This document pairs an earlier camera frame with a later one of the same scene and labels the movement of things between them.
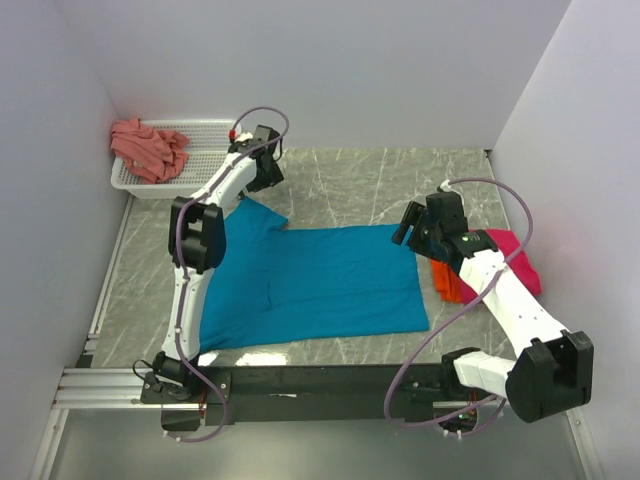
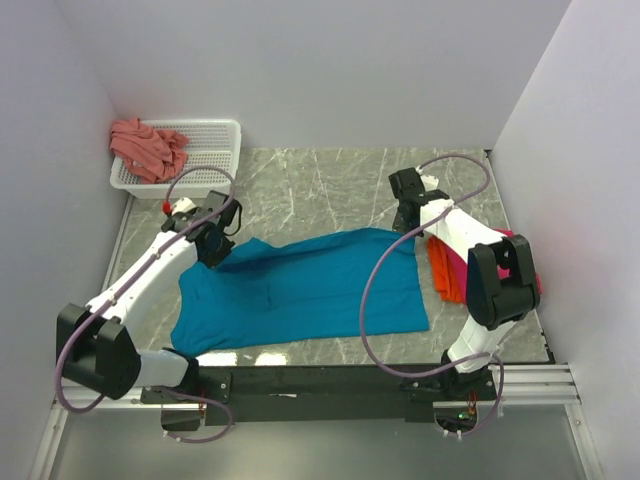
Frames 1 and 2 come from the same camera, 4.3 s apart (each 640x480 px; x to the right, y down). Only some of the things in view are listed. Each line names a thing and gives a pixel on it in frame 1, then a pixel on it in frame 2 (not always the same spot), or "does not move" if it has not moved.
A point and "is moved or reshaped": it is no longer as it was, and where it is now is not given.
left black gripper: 274,177 to 211,260
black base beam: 268,394 does not move
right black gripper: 412,212 to 399,226
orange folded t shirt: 446,282 does not move
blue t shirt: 281,286 is moved or reshaped
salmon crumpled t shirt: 150,155 does not move
